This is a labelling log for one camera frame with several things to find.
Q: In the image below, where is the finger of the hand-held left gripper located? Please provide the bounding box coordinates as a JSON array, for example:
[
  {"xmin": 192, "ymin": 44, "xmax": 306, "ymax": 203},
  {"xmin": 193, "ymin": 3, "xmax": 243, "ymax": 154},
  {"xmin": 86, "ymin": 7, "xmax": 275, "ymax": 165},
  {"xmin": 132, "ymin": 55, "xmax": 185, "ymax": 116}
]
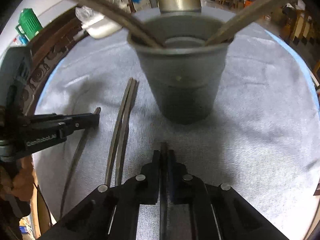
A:
[
  {"xmin": 58, "ymin": 119, "xmax": 99, "ymax": 138},
  {"xmin": 25, "ymin": 112, "xmax": 101, "ymax": 126}
]

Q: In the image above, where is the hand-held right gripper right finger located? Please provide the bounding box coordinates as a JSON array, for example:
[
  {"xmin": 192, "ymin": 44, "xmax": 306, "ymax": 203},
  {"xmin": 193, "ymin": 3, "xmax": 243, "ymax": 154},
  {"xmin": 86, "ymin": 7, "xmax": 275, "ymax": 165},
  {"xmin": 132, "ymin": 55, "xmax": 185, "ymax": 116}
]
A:
[{"xmin": 167, "ymin": 150, "xmax": 288, "ymax": 240}]

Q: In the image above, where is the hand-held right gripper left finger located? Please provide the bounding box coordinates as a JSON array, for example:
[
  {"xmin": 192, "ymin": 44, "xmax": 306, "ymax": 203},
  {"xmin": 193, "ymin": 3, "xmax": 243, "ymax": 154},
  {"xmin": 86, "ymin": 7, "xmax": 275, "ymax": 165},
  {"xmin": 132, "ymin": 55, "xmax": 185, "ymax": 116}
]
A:
[{"xmin": 51, "ymin": 150, "xmax": 162, "ymax": 240}]

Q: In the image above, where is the dark metal chopstick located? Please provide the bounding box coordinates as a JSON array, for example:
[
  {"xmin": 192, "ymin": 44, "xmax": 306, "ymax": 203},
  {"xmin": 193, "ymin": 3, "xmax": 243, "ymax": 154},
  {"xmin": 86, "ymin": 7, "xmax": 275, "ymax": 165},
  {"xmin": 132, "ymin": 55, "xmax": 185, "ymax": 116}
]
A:
[
  {"xmin": 207, "ymin": 0, "xmax": 300, "ymax": 46},
  {"xmin": 41, "ymin": 0, "xmax": 164, "ymax": 48},
  {"xmin": 59, "ymin": 107, "xmax": 102, "ymax": 221},
  {"xmin": 42, "ymin": 0, "xmax": 165, "ymax": 49},
  {"xmin": 160, "ymin": 142, "xmax": 168, "ymax": 240},
  {"xmin": 104, "ymin": 78, "xmax": 134, "ymax": 187},
  {"xmin": 205, "ymin": 0, "xmax": 297, "ymax": 44},
  {"xmin": 114, "ymin": 80, "xmax": 139, "ymax": 187}
]

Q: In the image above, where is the grey metal utensil holder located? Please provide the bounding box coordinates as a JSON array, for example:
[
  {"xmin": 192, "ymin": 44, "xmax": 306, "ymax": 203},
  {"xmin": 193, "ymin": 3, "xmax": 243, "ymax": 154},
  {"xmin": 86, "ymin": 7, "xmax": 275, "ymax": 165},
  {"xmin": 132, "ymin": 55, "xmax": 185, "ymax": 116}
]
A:
[{"xmin": 127, "ymin": 15, "xmax": 235, "ymax": 125}]

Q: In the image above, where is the person's left hand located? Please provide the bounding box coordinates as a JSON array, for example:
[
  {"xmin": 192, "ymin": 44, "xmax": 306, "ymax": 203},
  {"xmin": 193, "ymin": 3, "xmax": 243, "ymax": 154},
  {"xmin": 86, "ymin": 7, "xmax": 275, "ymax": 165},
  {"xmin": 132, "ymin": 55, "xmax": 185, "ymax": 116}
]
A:
[{"xmin": 0, "ymin": 155, "xmax": 36, "ymax": 203}]

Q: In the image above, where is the carved wooden sideboard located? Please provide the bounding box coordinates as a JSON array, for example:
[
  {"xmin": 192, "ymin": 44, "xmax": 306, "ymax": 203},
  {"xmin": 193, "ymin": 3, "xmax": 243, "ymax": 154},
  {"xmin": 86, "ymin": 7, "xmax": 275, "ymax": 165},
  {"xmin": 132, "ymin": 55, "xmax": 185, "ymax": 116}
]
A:
[{"xmin": 21, "ymin": 5, "xmax": 88, "ymax": 115}]

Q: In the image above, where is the green thermos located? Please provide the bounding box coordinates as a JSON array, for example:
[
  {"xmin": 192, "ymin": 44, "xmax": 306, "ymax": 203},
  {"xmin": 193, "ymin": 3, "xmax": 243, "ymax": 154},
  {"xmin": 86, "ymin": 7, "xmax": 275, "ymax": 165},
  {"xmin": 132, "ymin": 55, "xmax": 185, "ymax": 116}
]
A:
[{"xmin": 15, "ymin": 8, "xmax": 43, "ymax": 42}]

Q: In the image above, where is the white bowl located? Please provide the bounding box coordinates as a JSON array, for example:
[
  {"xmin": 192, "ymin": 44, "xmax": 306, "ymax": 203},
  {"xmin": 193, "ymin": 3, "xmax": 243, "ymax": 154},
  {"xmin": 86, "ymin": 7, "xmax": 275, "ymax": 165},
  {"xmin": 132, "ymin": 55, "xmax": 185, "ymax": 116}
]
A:
[{"xmin": 82, "ymin": 17, "xmax": 120, "ymax": 39}]

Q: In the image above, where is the light blue table cover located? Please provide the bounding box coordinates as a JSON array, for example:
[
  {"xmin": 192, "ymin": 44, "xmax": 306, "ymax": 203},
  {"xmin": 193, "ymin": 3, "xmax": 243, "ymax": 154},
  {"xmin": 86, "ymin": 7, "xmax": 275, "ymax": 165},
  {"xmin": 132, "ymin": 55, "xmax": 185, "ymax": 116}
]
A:
[{"xmin": 35, "ymin": 29, "xmax": 318, "ymax": 110}]

